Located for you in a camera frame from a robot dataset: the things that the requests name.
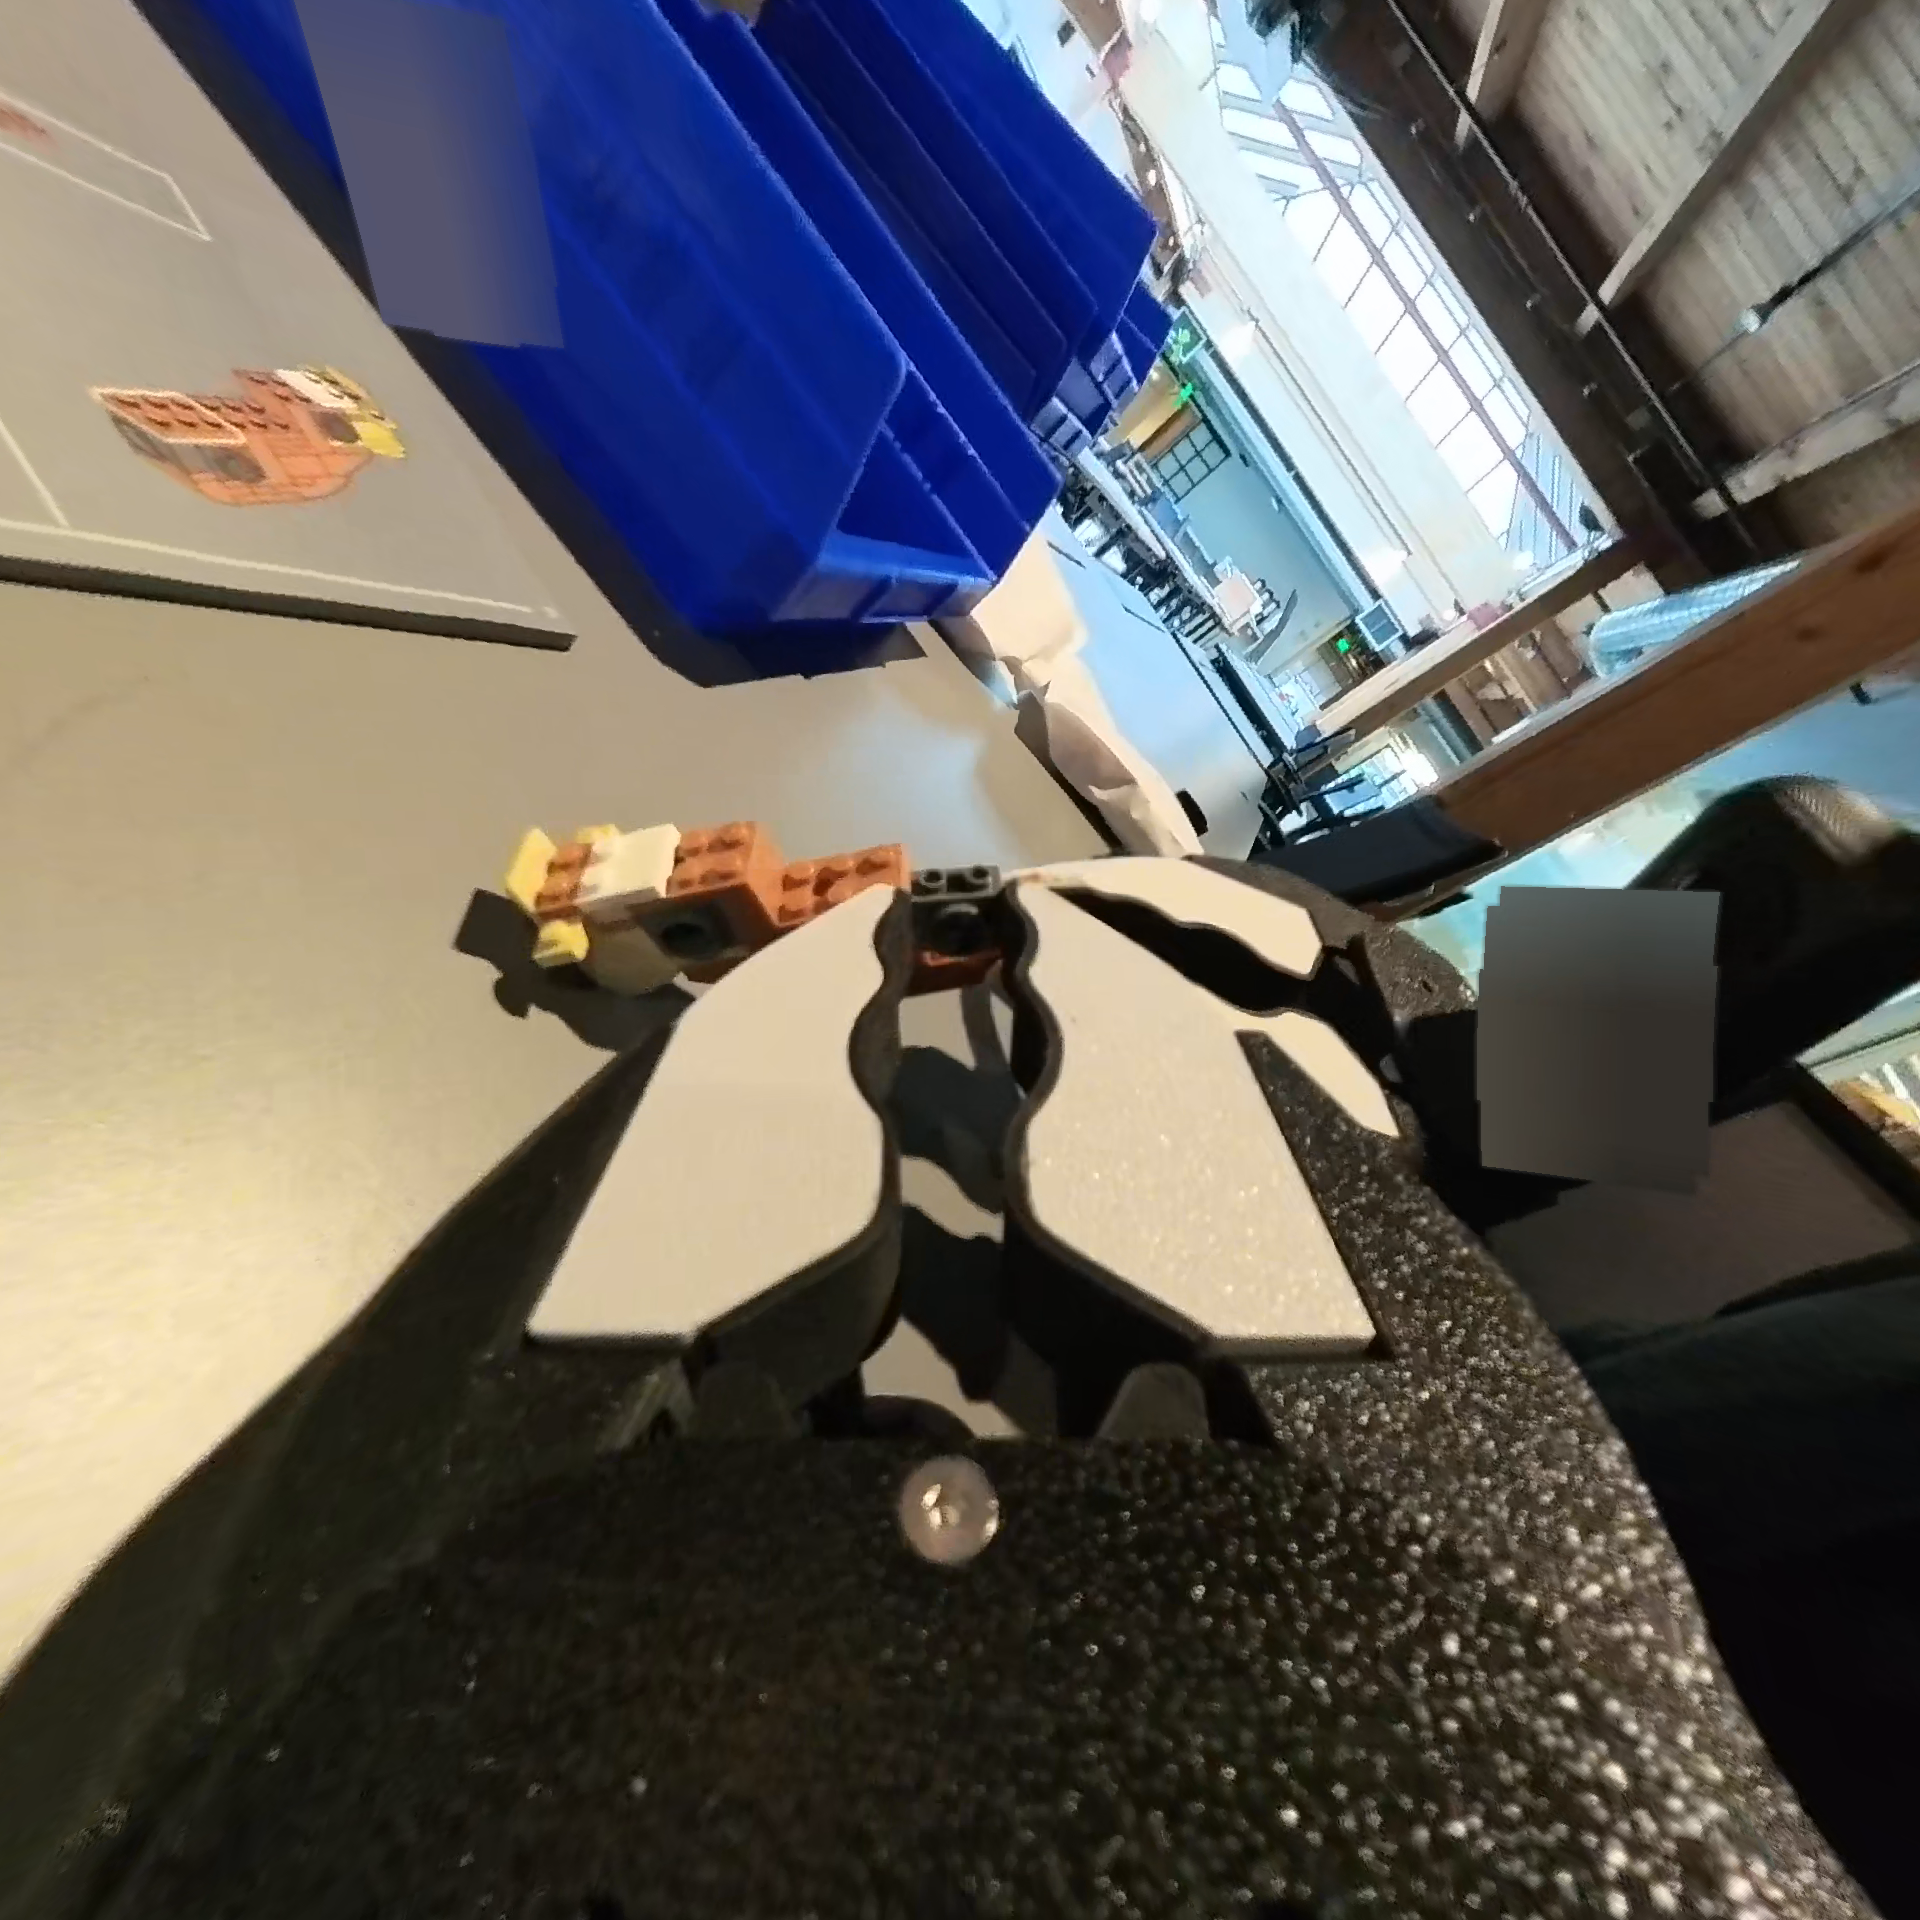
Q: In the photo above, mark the person's dark clothing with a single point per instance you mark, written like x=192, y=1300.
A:
x=1769, y=1424

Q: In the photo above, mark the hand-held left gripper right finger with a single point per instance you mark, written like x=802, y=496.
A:
x=1184, y=1185

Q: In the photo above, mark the grey instruction booklet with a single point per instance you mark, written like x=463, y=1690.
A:
x=376, y=524

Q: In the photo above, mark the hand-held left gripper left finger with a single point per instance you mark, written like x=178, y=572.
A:
x=720, y=1170

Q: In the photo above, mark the small black brick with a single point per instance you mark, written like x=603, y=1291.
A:
x=953, y=884

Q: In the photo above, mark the grey desk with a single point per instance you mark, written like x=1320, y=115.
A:
x=224, y=974

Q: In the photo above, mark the wooden post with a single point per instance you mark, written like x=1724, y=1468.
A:
x=1724, y=661

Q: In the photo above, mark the crumpled white paper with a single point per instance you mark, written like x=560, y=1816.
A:
x=1095, y=749

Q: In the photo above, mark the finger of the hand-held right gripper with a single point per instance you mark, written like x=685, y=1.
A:
x=1184, y=900
x=1329, y=1059

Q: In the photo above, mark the brown toy brick model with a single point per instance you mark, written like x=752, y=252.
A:
x=720, y=884

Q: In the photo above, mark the blue parts bin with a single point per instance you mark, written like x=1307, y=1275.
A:
x=674, y=374

